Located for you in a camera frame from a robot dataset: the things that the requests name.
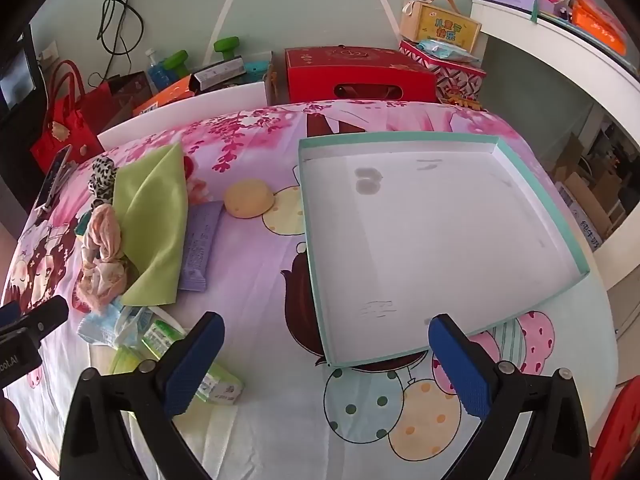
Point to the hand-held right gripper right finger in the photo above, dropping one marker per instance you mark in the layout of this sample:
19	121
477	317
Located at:
462	370

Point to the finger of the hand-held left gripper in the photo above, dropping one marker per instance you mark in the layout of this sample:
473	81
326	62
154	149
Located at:
47	310

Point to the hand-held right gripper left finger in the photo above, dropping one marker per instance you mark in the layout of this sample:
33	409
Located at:
192	365

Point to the blue face mask packet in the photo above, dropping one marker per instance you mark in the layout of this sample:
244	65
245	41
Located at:
100	327

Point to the pink fabric scrunchie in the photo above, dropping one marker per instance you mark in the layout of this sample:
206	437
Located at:
102	250

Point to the purple packet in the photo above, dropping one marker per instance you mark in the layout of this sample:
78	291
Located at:
200	245

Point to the teal-edged white shallow box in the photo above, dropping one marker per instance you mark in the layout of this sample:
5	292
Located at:
425	240

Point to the light green cloth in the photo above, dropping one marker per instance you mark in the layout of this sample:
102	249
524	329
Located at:
150	220

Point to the leopard print scrunchie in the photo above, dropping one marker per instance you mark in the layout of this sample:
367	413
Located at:
102	172

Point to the tan round sponge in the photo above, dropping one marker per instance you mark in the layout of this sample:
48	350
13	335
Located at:
248	199

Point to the cream cloth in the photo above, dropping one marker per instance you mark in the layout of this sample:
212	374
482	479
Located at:
210	430

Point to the pink printed bedsheet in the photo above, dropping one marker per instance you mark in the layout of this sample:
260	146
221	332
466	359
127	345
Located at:
250	285

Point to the phone in clip holder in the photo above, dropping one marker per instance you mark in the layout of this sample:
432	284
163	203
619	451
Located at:
56	172

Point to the red stool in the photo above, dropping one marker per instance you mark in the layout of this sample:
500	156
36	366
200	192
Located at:
620	435

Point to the red gift bag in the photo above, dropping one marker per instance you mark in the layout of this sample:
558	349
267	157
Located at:
70	125

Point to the white printed carton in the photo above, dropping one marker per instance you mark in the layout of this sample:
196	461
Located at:
582	220

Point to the black screen device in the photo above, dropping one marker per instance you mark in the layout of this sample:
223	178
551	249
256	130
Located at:
15	80

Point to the white bed board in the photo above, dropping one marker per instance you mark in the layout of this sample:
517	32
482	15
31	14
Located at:
175	115

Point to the dark brown box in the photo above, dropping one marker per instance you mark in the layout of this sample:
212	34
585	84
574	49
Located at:
127	90

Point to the brown cardboard box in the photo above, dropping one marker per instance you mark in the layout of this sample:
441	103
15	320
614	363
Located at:
607	180

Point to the orange box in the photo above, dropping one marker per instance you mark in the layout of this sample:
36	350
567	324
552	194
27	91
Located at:
165	97

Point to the blue liquid bottle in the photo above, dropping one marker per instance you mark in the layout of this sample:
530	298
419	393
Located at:
160	77

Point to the small red yellow box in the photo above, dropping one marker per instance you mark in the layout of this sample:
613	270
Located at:
462	101

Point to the red patterned tin box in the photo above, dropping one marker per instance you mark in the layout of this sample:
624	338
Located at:
457	80

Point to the black and white box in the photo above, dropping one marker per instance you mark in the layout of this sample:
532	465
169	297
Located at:
217	74

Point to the teal plastic item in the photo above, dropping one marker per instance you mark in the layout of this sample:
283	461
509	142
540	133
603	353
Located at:
257	67

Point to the green dumbbell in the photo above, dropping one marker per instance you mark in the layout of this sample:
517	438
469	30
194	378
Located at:
227	45

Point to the blue wet wipes pack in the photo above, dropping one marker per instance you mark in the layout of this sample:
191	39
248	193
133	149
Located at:
445	50

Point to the red gift box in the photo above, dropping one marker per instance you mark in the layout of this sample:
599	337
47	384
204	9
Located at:
350	67

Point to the white desk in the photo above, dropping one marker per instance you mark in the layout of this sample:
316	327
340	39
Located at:
550	35

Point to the orange packet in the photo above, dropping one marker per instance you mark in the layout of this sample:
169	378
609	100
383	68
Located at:
597	25

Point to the white wall socket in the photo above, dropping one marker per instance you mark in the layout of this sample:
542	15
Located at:
50	57

